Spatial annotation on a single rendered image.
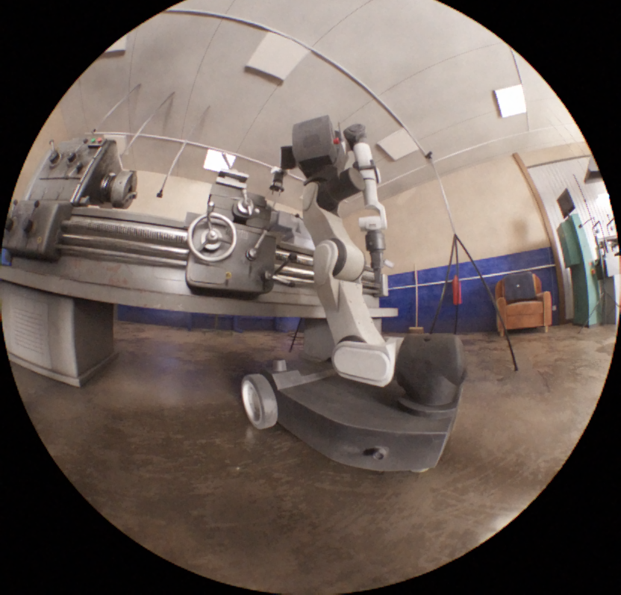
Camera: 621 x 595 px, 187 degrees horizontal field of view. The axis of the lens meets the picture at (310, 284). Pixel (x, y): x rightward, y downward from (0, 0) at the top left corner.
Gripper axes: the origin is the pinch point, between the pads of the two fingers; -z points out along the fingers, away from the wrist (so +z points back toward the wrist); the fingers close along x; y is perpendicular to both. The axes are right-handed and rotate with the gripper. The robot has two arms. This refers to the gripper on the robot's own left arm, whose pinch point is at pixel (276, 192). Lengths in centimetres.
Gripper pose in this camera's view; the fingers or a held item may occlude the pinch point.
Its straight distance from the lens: 159.5
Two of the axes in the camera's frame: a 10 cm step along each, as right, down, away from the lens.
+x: -8.8, -0.9, -4.7
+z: 0.2, -9.9, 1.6
